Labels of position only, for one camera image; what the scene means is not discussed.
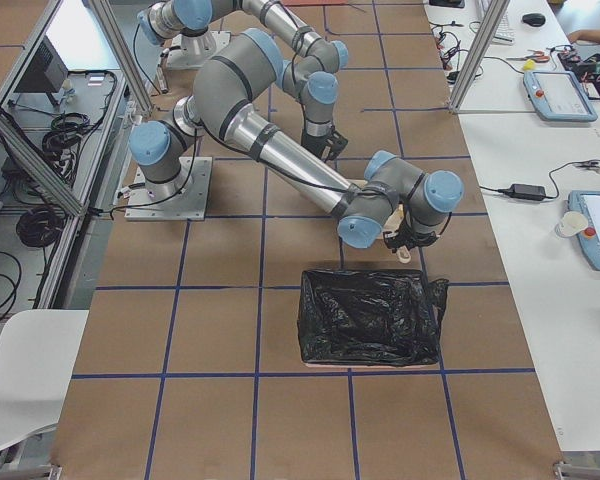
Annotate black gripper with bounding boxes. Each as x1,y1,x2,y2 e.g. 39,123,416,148
301,124,348,161
404,211,443,250

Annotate beige plastic dustpan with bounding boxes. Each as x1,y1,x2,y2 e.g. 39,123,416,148
351,179,367,189

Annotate black bag lined bin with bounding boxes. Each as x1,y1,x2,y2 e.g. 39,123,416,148
297,269,449,367

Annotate black power adapter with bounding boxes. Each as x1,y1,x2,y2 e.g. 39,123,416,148
507,183,547,201

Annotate paper cup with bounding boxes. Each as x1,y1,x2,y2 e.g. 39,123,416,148
554,211,589,238

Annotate black computer mouse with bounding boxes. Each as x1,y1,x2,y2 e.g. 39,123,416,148
521,12,546,28

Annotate white chair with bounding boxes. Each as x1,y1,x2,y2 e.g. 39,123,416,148
0,309,89,451

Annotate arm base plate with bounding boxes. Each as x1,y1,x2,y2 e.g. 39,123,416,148
166,29,231,70
124,156,213,221

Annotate aluminium frame post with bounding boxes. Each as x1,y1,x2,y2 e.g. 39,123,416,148
448,0,509,114

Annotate orange handled scissors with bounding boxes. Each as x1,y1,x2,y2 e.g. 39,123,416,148
506,50,550,63

